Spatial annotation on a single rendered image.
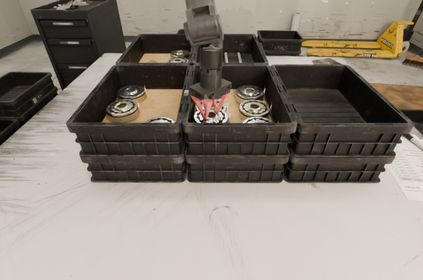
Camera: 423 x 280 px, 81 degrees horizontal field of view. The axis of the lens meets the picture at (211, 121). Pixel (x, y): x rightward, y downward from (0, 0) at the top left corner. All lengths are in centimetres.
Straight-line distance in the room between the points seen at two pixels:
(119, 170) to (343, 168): 66
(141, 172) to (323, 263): 53
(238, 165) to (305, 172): 20
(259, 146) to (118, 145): 39
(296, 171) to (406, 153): 47
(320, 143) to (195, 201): 38
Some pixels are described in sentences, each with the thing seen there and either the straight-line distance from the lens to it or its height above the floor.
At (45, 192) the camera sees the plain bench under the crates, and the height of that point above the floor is 70.
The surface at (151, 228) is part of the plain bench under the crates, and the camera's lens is 72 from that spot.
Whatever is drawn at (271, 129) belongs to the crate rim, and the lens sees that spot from 65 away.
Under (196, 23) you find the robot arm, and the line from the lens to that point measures 60.
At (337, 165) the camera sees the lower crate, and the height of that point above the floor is 78.
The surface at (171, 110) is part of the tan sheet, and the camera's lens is 88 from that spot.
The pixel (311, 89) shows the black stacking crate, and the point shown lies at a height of 83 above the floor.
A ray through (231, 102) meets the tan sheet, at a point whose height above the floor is 83.
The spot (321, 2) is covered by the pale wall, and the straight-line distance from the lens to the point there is 431.
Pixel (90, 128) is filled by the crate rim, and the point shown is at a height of 92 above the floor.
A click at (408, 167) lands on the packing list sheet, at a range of 106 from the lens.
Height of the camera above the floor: 130
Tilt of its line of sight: 36 degrees down
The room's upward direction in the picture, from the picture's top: straight up
